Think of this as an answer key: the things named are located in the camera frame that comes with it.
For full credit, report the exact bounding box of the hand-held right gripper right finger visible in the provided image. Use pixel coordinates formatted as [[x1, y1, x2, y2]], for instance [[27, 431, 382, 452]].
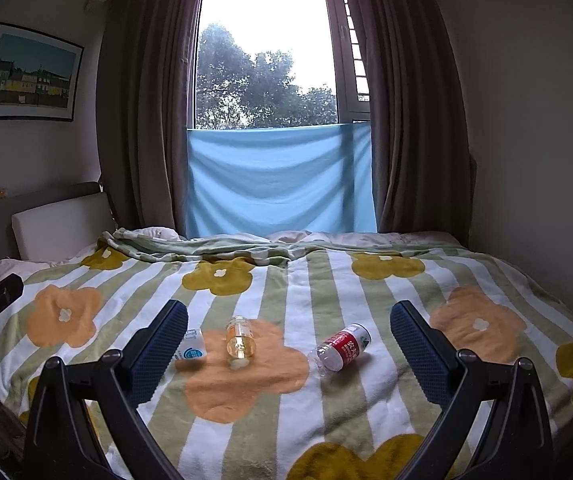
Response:
[[389, 300, 555, 480]]

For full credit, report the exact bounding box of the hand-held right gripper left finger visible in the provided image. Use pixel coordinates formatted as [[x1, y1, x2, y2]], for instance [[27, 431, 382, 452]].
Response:
[[20, 299, 190, 480]]

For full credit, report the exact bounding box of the small white blue-label bottle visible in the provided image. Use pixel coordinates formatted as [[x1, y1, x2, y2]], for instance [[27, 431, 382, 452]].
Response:
[[173, 329, 208, 362]]

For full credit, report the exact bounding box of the red-label plastic bottle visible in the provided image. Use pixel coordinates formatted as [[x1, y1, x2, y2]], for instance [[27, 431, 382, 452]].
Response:
[[307, 323, 372, 376]]

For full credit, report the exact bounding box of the clear bottle with yellow liquid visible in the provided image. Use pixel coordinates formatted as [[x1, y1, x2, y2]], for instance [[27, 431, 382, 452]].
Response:
[[224, 315, 258, 361]]

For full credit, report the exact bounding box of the white headboard cushion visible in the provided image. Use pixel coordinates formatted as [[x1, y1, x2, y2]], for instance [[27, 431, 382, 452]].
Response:
[[11, 192, 118, 263]]

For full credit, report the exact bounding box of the dark wooden headboard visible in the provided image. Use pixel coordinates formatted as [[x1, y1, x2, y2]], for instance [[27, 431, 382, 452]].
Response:
[[0, 181, 113, 262]]

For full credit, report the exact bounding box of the striped floral blanket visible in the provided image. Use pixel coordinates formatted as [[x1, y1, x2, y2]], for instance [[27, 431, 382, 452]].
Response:
[[0, 227, 573, 480]]

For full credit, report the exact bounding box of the white duvet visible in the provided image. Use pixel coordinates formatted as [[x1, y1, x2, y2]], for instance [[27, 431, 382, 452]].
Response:
[[131, 226, 461, 247]]

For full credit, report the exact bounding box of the framed town picture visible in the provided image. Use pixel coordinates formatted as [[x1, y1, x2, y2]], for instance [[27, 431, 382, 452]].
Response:
[[0, 22, 86, 124]]

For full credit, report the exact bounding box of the light blue cloth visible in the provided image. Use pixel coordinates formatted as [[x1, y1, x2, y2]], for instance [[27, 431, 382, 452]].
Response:
[[185, 121, 379, 240]]

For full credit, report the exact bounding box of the brown curtain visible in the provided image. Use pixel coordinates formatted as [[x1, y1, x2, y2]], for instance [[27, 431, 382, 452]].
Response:
[[341, 0, 478, 249], [95, 0, 205, 239]]

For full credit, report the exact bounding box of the window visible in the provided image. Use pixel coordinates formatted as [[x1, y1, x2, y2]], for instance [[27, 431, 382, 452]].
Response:
[[193, 0, 373, 131]]

